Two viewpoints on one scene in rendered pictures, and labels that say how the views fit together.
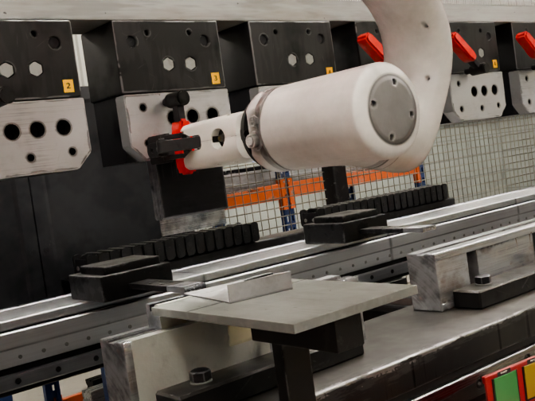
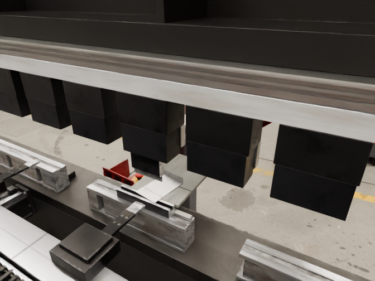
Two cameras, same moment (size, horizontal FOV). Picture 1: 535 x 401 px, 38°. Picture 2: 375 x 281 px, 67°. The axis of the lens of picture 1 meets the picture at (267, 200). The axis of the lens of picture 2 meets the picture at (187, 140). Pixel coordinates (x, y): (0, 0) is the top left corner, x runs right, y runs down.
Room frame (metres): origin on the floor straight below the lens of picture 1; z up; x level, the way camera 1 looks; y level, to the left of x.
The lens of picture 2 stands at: (1.14, 0.78, 1.55)
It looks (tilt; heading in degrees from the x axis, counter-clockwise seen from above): 27 degrees down; 249
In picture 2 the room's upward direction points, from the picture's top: straight up
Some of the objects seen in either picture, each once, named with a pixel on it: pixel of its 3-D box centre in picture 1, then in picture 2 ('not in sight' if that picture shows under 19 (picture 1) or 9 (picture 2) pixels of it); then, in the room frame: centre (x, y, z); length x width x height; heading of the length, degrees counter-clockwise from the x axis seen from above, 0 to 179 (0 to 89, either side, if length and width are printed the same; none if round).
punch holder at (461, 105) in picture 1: (455, 74); (15, 88); (1.36, -0.35, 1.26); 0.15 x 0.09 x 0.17; 129
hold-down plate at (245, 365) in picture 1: (267, 371); not in sight; (0.99, 0.03, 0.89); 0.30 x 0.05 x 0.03; 129
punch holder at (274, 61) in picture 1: (280, 85); (96, 108); (1.11, -0.04, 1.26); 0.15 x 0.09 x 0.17; 129
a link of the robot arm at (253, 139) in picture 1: (280, 129); not in sight; (0.78, -0.02, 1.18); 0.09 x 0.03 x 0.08; 129
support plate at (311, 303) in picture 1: (277, 301); (176, 176); (0.89, 0.00, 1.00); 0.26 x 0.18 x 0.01; 39
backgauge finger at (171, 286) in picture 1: (145, 278); (108, 229); (1.14, 0.19, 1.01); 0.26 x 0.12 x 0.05; 39
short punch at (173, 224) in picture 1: (189, 193); (147, 163); (1.01, 0.10, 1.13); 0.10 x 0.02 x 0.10; 129
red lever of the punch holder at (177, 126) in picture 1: (179, 133); not in sight; (0.93, 0.09, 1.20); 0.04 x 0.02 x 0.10; 39
